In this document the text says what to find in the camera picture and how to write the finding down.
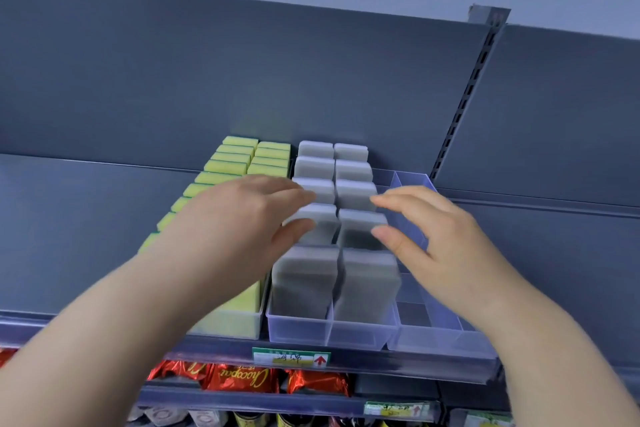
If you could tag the person's right hand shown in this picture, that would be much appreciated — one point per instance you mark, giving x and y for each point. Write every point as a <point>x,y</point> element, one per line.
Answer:
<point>445,251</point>

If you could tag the person's left hand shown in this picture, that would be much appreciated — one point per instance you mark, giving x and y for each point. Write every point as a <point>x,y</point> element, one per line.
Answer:
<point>225,236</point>

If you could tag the person's left thumb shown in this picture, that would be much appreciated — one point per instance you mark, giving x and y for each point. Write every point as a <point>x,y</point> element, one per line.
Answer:
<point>295,234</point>

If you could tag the person's right thumb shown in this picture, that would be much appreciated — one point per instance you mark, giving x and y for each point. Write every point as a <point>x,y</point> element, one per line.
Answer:
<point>392,237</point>

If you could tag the person's left forearm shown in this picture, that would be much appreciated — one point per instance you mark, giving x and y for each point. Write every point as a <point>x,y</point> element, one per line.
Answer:
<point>95,341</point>

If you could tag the person's right forearm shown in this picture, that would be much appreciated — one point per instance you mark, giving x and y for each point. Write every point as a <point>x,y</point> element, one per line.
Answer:
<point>545,356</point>

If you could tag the rows of grey boxes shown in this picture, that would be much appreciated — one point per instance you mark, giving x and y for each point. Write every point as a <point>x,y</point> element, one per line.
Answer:
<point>310,271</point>

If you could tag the rows of yellow boxes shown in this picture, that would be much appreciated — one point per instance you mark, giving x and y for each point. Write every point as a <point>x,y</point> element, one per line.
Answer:
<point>235,161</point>

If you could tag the empty clear divided tray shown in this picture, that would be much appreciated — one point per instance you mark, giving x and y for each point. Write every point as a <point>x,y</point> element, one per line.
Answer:
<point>425,326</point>

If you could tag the clear tray with grey boxes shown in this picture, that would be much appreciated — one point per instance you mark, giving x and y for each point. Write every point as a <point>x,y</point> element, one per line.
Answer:
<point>325,334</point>

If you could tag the clear tray with yellow boxes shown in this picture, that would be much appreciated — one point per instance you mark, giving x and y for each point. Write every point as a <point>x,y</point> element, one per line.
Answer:
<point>235,326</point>

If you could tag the red snack packet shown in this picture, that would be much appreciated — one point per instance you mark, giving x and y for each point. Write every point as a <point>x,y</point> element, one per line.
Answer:
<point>240,377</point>
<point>180,371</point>
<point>6,356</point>
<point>317,382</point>

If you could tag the slotted grey shelf upright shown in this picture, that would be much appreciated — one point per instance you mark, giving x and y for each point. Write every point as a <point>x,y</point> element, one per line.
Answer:
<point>467,91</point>

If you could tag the small white green price label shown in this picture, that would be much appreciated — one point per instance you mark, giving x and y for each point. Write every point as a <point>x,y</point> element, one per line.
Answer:
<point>396,409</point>

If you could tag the wide grey back panel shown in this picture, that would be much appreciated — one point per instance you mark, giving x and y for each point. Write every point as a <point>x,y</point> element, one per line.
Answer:
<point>225,76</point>

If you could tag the white patterned packets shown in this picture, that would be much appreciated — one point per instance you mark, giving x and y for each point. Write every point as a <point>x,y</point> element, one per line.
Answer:
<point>170,416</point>

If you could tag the grey metal shelf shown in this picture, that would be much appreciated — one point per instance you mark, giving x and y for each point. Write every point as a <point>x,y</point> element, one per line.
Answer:
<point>70,236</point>

